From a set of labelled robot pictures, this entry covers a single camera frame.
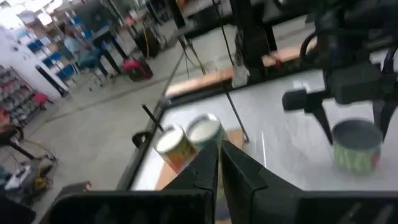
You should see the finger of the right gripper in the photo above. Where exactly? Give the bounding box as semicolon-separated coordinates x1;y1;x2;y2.
306;99;334;146
371;99;398;141

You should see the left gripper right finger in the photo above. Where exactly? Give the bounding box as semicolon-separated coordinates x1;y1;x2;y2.
220;140;301;224

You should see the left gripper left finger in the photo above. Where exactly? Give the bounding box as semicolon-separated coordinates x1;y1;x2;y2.
163;140;220;200

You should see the yellow orange label tin can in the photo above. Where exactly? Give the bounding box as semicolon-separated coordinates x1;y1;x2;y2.
154;124;198;174

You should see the teal label tin can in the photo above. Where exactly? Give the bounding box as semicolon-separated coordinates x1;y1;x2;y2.
185;112;229;153

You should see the green label tin can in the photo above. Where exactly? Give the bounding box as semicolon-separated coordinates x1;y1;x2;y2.
330;117;384;175

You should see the wooden shelf board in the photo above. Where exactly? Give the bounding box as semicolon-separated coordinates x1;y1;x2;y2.
141;83;250;191

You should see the red and black bag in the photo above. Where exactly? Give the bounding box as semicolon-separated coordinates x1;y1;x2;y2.
123;57;155;82

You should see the grey tripod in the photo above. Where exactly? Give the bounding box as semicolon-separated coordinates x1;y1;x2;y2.
161;34;208;97

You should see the black desk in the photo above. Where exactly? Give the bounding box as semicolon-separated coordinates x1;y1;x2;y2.
90;24;131;75

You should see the shelving with blue bins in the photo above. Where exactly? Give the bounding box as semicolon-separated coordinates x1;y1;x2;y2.
18;18;81;91

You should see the yellow and black device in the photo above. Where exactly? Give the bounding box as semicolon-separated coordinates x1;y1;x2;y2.
2;161;57;200

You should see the red stool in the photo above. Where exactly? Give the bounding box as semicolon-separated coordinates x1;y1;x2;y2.
32;91;53;110

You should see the person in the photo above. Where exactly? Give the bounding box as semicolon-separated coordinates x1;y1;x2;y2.
60;26;91;68

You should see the rack of colourful items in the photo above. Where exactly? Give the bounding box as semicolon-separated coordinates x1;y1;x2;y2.
0;63;41;125

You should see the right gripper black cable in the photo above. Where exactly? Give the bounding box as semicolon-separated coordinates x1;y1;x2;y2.
298;30;327;68

